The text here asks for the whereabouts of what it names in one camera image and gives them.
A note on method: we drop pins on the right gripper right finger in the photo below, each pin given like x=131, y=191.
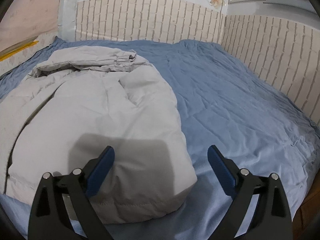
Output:
x=271, y=218

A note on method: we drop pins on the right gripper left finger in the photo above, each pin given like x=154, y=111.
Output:
x=61, y=208

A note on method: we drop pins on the light grey puffer jacket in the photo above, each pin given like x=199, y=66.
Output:
x=69, y=108

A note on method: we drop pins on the wooden bedside panel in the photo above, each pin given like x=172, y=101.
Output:
x=307, y=211

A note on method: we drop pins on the blue bed sheet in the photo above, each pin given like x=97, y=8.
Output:
x=221, y=102

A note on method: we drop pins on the floral mattress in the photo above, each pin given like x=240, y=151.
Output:
x=25, y=52

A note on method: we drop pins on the pink padded headboard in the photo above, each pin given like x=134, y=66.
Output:
x=26, y=19

